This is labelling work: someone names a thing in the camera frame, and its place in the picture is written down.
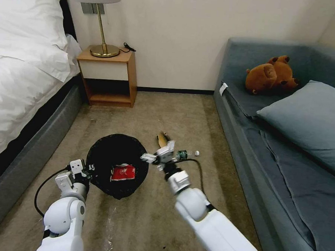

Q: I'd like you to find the black mesh trash bin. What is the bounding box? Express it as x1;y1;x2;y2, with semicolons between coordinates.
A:
83;132;152;202

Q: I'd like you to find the brown banana peel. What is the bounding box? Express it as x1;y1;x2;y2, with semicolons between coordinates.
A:
154;131;173;150

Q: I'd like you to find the clear plastic bottle green label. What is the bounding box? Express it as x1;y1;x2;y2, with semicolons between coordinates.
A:
174;148;201;162

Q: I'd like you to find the crumpled red snack packet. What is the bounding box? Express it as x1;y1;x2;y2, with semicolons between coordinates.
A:
109;162;137;184

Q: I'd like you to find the grey upholstered bed base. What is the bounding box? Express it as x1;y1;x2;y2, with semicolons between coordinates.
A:
0;70;85;241

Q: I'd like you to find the wooden nightstand white drawer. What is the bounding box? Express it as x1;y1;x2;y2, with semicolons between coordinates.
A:
73;43;141;109

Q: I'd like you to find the white duvet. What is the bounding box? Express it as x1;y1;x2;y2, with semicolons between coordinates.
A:
0;29;85;173

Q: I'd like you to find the blue-grey sofa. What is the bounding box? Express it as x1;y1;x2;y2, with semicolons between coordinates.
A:
204;35;335;251

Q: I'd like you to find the brown plush toy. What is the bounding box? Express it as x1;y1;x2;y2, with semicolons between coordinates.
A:
244;53;303;99

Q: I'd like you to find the brass lamp grey shade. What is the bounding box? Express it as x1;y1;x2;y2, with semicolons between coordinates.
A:
64;0;124;59

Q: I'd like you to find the dark blue sofa throw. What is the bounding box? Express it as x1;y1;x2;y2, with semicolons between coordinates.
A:
213;84;335;251

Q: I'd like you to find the blue-grey cushion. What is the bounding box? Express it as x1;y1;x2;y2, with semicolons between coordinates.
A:
252;77;335;182

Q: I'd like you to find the black bed headboard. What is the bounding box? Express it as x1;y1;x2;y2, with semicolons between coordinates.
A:
59;0;81;42

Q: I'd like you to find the white bed pillow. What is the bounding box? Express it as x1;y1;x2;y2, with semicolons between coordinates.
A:
0;0;71;64

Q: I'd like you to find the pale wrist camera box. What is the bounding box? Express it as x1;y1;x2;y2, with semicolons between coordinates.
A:
156;147;174;163
69;159;86;176

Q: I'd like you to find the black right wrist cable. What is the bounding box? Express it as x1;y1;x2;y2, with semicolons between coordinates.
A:
169;157;220;211

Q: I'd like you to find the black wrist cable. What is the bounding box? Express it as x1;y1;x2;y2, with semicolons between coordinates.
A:
169;157;220;211
32;166;72;219

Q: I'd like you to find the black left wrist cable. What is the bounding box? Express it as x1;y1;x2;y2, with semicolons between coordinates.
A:
32;166;72;219

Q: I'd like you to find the thin black lamp cord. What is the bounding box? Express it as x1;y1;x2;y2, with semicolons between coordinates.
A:
119;42;138;54

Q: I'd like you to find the grey wall switch panel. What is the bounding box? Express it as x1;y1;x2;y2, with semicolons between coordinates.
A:
80;2;107;15

